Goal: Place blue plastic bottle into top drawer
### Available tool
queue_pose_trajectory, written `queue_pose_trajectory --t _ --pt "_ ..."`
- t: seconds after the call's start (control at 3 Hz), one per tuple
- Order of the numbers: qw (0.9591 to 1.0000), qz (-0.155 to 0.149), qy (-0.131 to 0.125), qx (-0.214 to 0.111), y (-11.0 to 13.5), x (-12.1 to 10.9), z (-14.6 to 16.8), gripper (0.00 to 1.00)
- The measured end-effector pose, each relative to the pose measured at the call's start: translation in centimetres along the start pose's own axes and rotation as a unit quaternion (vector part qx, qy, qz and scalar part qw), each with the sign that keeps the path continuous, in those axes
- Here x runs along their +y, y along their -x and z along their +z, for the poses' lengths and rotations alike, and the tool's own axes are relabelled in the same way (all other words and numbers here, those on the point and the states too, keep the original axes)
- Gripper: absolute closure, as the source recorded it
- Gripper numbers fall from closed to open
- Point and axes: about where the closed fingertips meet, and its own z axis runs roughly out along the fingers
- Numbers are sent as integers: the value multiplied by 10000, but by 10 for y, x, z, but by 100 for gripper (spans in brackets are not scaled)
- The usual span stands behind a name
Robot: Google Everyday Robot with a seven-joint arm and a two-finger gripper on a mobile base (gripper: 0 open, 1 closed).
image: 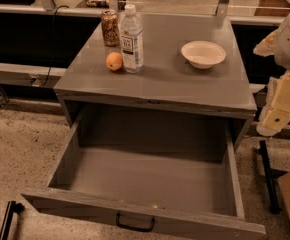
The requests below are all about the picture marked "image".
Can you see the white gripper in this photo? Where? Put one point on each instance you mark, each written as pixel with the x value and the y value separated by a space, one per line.
pixel 276 110

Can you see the clear plastic water bottle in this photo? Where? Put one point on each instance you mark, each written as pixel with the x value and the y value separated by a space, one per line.
pixel 131 40

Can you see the open grey top drawer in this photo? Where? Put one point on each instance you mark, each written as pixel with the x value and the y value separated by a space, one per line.
pixel 177 167

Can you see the white bowl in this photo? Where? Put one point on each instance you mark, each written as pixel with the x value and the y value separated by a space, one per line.
pixel 203 54

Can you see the black metal stand leg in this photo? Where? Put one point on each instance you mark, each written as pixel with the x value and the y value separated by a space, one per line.
pixel 270 175

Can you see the grey cabinet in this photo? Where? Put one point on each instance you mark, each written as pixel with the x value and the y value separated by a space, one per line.
pixel 167 81

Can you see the orange fruit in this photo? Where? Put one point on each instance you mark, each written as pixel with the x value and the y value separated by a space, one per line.
pixel 114 61

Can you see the brown patterned soda can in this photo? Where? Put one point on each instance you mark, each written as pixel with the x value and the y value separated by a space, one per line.
pixel 110 30

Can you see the black object at floor left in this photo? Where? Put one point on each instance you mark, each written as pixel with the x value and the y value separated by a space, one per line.
pixel 12 208

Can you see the black drawer handle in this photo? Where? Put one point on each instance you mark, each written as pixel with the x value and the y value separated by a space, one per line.
pixel 134 226

